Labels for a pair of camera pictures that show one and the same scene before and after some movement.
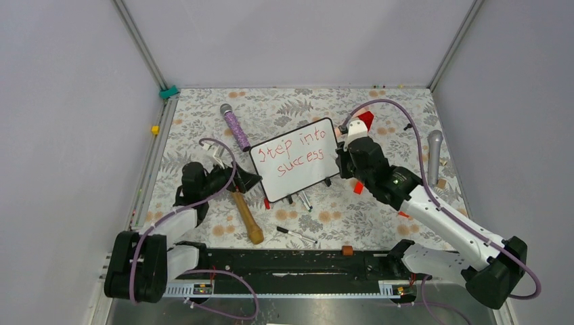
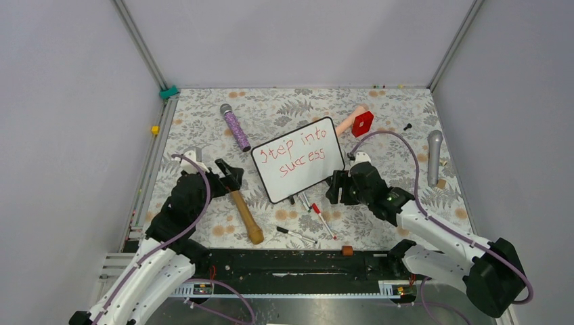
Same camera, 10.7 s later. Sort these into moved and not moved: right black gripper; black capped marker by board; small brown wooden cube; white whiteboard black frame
Moved: right black gripper
Not moved: white whiteboard black frame; black capped marker by board; small brown wooden cube
